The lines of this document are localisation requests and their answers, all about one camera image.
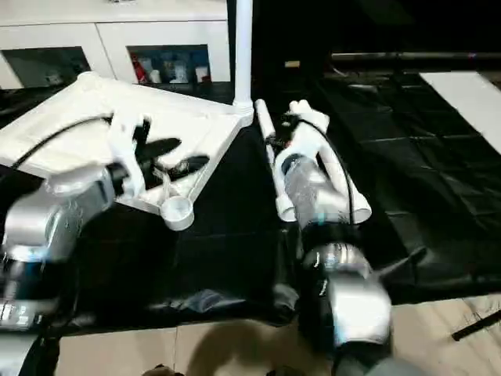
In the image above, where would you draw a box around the white plastic table top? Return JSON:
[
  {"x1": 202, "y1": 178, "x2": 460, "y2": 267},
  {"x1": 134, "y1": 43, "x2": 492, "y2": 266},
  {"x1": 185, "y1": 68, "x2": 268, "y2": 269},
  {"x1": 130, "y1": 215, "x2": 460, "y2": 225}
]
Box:
[{"x1": 0, "y1": 71, "x2": 255, "y2": 232}]

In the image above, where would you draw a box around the black case with gold label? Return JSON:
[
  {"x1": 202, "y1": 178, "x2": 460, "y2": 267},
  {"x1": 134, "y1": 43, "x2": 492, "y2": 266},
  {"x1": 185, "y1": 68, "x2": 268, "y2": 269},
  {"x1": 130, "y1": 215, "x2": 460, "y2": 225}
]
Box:
[{"x1": 252, "y1": 0, "x2": 333, "y2": 85}]

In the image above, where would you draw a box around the white cabinet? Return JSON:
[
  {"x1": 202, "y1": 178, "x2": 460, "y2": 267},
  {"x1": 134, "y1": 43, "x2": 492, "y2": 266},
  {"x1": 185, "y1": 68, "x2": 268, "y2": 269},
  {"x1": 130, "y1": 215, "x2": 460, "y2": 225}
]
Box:
[{"x1": 0, "y1": 0, "x2": 232, "y2": 89}]

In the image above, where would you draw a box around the black mat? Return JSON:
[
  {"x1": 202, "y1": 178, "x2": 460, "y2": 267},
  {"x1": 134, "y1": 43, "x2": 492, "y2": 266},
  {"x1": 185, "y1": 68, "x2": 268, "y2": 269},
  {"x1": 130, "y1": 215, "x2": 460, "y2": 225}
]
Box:
[{"x1": 0, "y1": 76, "x2": 501, "y2": 338}]

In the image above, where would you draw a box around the black long bar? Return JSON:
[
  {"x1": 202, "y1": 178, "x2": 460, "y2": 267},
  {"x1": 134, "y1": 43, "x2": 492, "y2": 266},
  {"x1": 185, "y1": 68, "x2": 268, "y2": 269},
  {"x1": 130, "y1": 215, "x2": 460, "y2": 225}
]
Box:
[{"x1": 330, "y1": 52, "x2": 501, "y2": 63}]

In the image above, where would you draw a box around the white flat sheet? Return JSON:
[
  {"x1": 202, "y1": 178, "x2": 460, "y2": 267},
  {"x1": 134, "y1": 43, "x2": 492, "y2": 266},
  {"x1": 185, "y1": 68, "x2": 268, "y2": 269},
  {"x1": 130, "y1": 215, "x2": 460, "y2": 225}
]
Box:
[{"x1": 418, "y1": 71, "x2": 501, "y2": 154}]

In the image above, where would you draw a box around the black stand leg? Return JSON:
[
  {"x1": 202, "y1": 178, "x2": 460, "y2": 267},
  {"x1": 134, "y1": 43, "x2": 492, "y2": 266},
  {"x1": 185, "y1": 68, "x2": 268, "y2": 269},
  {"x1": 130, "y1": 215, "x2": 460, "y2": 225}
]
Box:
[{"x1": 452, "y1": 313, "x2": 501, "y2": 341}]

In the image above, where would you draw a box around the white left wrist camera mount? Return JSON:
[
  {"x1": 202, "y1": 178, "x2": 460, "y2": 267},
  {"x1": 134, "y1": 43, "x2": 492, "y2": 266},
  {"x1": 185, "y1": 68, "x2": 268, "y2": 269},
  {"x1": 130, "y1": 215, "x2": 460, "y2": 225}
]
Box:
[{"x1": 107, "y1": 113, "x2": 153, "y2": 197}]

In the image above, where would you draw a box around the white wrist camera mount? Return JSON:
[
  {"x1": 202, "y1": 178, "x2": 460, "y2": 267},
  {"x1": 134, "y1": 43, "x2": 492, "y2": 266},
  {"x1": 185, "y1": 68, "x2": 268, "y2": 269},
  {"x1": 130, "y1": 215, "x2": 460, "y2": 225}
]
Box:
[
  {"x1": 287, "y1": 99, "x2": 330, "y2": 157},
  {"x1": 107, "y1": 113, "x2": 153, "y2": 197}
]

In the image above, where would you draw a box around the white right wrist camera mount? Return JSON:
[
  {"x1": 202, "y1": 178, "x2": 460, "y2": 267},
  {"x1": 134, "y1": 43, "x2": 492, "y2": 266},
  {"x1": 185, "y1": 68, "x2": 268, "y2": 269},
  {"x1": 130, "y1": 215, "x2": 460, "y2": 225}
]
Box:
[{"x1": 287, "y1": 99, "x2": 330, "y2": 157}]

